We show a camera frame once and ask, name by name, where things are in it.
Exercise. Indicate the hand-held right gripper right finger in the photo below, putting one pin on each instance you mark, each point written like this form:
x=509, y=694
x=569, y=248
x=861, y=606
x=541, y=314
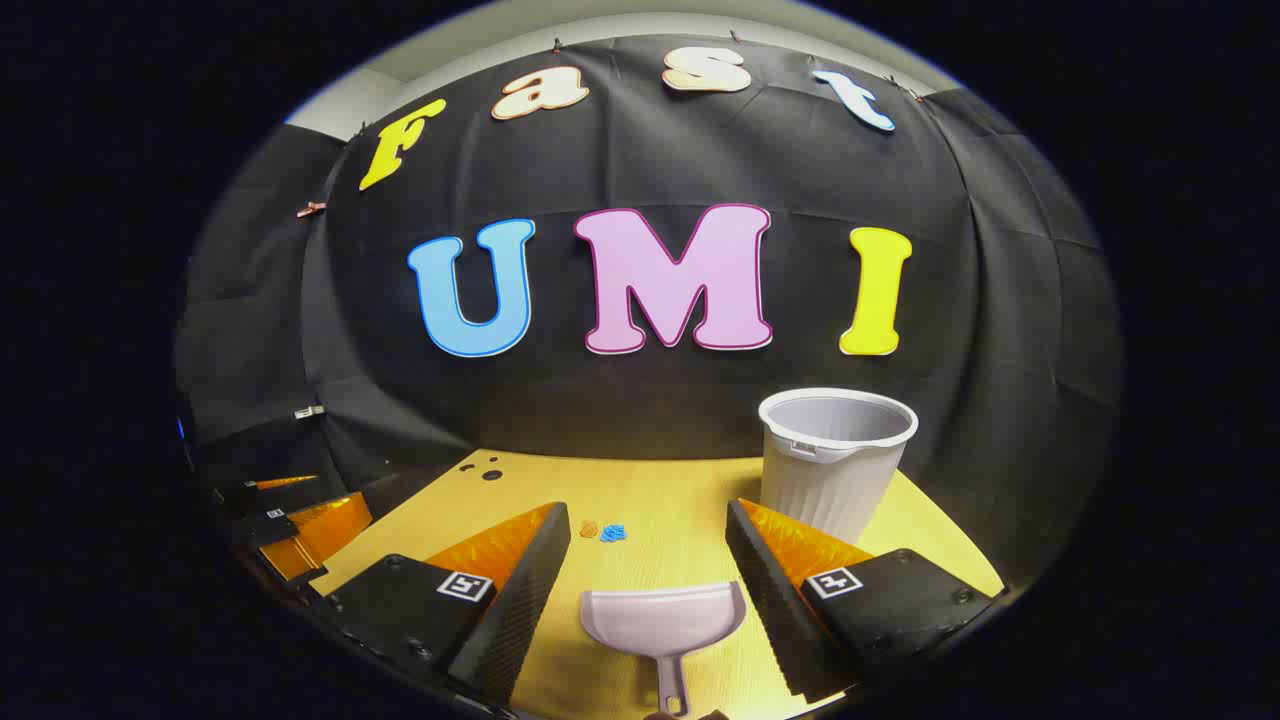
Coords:
x=790, y=610

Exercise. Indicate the copper cloth clip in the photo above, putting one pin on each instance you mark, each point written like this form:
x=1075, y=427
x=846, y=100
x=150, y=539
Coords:
x=311, y=209

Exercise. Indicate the silver cloth clip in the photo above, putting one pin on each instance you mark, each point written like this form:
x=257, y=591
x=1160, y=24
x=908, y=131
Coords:
x=309, y=411

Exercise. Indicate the pale purple dustpan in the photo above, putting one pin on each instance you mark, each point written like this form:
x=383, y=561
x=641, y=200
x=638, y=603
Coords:
x=660, y=620

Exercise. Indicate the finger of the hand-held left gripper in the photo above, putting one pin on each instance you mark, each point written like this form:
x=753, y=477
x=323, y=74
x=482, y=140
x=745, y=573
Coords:
x=238, y=497
x=320, y=535

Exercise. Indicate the blue trash piece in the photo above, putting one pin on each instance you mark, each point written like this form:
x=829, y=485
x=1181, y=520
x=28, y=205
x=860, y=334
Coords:
x=613, y=533

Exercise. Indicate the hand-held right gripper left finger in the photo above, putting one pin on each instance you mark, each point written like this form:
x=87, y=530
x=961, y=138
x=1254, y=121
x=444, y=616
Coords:
x=500, y=620

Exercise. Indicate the white ribbed garbage bin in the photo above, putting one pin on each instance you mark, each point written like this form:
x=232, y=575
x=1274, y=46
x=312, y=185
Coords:
x=830, y=480

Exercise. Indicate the yellow wooden desktop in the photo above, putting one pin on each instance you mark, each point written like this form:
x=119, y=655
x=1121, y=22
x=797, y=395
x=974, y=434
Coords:
x=660, y=500

